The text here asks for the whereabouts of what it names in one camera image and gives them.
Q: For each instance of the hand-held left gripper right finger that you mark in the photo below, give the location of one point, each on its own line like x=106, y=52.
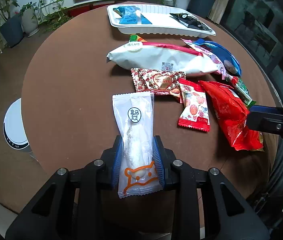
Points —
x=157, y=160

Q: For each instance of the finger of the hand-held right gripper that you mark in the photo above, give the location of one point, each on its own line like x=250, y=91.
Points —
x=269, y=125
x=264, y=108

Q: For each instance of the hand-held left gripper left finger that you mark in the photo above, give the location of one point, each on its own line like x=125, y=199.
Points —
x=116, y=160

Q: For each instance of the green red snack packet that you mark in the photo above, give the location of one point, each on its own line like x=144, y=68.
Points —
x=241, y=90

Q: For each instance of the large red snack bag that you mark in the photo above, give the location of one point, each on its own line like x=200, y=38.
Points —
x=229, y=115

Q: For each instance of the small red white nut packet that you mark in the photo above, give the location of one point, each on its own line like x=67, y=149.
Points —
x=194, y=105

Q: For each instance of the dark blue snack bag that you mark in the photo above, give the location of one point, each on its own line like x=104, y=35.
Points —
x=221, y=52

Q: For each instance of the heart print snack packet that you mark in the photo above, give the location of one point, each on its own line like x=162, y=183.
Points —
x=156, y=80

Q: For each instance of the large white snack bag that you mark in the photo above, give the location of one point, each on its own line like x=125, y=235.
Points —
x=156, y=57

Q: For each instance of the white plastic tray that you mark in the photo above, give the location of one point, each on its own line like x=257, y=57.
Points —
x=156, y=21

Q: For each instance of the thin pink snack packet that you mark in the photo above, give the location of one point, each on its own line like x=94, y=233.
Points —
x=212, y=57

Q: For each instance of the glass sliding door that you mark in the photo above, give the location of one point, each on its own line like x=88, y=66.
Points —
x=261, y=25

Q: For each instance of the black snack packet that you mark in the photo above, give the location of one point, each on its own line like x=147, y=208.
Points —
x=194, y=22

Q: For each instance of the orange green snack packet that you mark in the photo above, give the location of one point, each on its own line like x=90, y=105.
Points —
x=135, y=38

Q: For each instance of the light blue snack packet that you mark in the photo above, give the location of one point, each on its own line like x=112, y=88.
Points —
x=131, y=20
x=125, y=10

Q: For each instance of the red storage box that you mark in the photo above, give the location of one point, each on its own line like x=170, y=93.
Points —
x=79, y=10
x=104, y=5

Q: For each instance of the small plant in white pot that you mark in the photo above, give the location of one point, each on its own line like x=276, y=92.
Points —
x=29, y=22

